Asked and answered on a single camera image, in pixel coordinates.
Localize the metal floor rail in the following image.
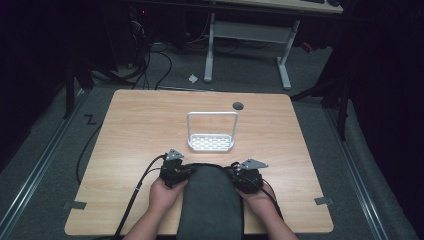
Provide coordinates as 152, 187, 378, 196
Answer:
0, 89, 88, 236
323, 106, 390, 240

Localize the dark computer tower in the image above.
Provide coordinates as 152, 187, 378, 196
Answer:
127, 5, 152, 68

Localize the bundle of black floor cables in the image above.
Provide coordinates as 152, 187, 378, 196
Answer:
129, 19, 174, 91

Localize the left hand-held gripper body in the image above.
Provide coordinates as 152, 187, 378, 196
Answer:
159, 148, 192, 190

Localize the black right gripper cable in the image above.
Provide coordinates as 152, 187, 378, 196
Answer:
259, 179, 285, 222

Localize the thin black floor cable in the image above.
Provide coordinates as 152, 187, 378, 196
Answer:
75, 122, 104, 185

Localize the grey tape piece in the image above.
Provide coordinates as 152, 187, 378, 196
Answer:
313, 196, 335, 206
62, 199, 88, 211

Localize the person's left hand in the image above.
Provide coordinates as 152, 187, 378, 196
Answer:
147, 176, 189, 215

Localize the person's right hand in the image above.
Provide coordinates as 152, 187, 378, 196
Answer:
235, 186, 278, 218

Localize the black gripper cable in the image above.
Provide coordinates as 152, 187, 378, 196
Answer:
111, 153, 168, 240
259, 179, 285, 222

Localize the white desk with metal legs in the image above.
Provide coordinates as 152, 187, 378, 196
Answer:
202, 0, 344, 91

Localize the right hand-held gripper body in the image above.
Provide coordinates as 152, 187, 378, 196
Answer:
231, 158, 270, 195

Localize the white metal rack with handle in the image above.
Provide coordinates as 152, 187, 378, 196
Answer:
186, 110, 240, 153

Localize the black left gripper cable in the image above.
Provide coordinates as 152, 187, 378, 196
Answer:
111, 153, 168, 240

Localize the black metal stand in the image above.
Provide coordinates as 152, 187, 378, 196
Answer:
289, 74, 352, 142
62, 58, 96, 121

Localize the grey cloth with yellow lining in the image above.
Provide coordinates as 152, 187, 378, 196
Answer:
175, 162, 247, 240

